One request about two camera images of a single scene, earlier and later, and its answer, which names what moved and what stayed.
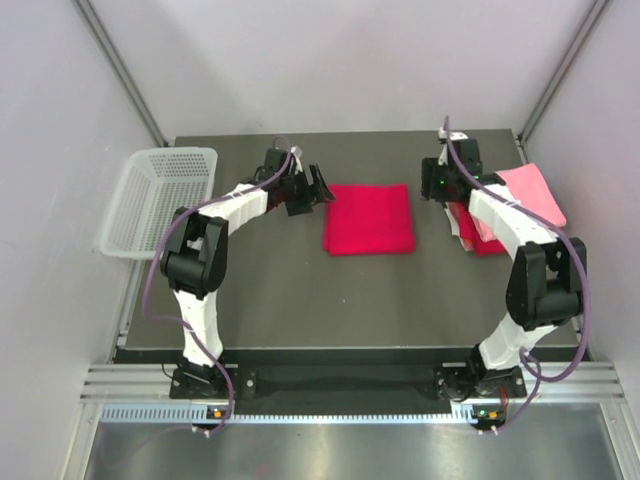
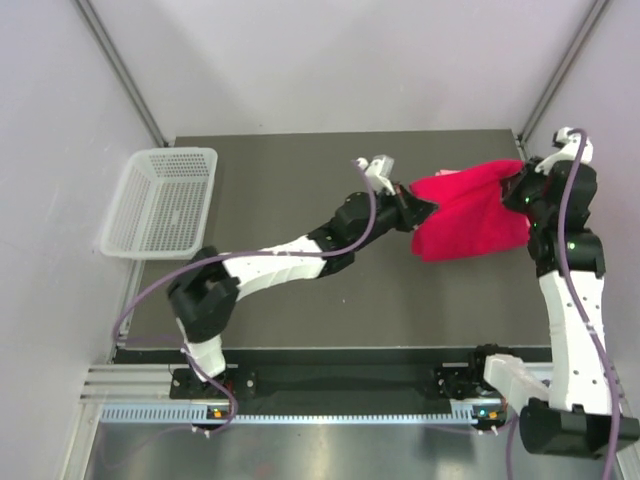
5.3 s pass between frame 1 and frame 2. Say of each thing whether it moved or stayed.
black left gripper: moved
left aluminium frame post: stayed
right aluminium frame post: stayed
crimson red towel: moved
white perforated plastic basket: stayed
